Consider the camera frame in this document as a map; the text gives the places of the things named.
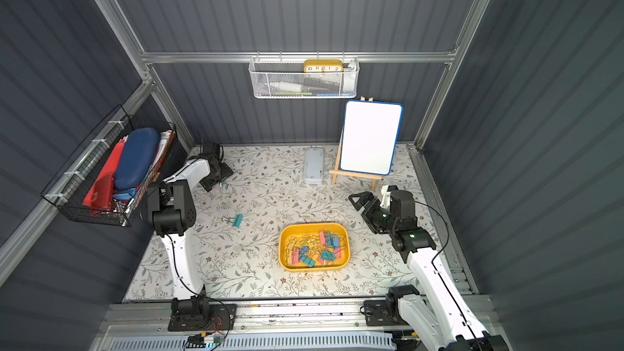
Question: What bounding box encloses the pink binder clip top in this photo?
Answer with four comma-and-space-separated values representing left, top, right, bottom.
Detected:
319, 231, 328, 247

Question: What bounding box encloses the yellow storage box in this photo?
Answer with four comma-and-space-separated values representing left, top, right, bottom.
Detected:
278, 223, 351, 272

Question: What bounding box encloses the yellow binder clip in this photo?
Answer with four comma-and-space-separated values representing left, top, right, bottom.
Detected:
285, 236, 297, 255

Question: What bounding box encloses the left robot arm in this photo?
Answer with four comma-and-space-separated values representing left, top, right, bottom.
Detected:
141, 142, 233, 300

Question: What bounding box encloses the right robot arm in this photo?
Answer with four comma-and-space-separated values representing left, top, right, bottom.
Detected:
349, 185, 509, 350

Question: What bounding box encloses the wooden easel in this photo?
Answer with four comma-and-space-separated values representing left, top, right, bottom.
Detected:
330, 97, 388, 191

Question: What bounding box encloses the blue oval pouch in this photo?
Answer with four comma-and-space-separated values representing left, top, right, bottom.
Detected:
114, 128, 160, 192

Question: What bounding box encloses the light blue plastic case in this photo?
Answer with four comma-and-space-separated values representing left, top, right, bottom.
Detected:
303, 147, 324, 185

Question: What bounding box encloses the yellow clock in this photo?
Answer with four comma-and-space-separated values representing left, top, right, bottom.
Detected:
304, 58, 344, 73

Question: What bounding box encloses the whiteboard with blue frame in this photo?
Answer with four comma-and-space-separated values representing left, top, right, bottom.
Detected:
339, 100, 403, 176

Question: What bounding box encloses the white wire wall basket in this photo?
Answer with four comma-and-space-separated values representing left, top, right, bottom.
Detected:
249, 57, 360, 99

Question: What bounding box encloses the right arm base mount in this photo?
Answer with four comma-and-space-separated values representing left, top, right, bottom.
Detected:
359, 300, 408, 327

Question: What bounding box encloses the black wire side basket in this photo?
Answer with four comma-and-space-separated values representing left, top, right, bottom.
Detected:
42, 109, 177, 228

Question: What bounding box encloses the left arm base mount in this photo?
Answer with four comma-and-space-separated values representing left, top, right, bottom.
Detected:
167, 296, 237, 332

